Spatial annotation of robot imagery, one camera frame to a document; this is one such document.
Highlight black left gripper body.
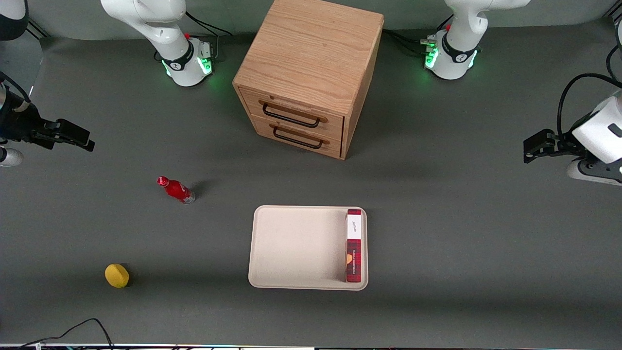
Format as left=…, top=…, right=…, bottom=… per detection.
left=553, top=131, right=591, bottom=159

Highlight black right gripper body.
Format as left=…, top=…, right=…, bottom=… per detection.
left=0, top=99, right=60, bottom=147

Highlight red coke bottle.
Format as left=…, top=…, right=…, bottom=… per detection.
left=156, top=175, right=196, bottom=205

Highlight beige rectangular tray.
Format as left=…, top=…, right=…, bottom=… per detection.
left=248, top=205, right=369, bottom=291

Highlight yellow lemon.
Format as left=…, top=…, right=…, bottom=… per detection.
left=104, top=263, right=131, bottom=289

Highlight red plaid cardboard box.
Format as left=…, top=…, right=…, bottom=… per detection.
left=345, top=208, right=363, bottom=284

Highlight wooden two-drawer cabinet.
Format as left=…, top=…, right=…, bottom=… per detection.
left=232, top=0, right=385, bottom=161

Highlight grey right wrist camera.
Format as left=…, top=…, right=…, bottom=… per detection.
left=0, top=147, right=24, bottom=168

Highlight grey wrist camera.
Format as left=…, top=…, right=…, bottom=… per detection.
left=0, top=147, right=24, bottom=168
left=566, top=157, right=622, bottom=187

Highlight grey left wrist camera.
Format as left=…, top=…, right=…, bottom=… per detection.
left=566, top=157, right=622, bottom=187

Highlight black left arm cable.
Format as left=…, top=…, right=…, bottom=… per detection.
left=557, top=43, right=622, bottom=138

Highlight black right arm base cables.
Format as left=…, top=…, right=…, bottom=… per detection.
left=184, top=10, right=234, bottom=62

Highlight black arm base cables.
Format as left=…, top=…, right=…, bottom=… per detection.
left=382, top=14, right=455, bottom=57
left=184, top=10, right=234, bottom=62

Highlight black left arm base cables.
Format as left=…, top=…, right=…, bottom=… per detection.
left=382, top=14, right=455, bottom=57

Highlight thin black table cable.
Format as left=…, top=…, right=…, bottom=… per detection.
left=18, top=318, right=115, bottom=350

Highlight black drawer handle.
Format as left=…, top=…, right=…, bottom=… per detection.
left=268, top=123, right=330, bottom=150
left=258, top=99, right=329, bottom=129

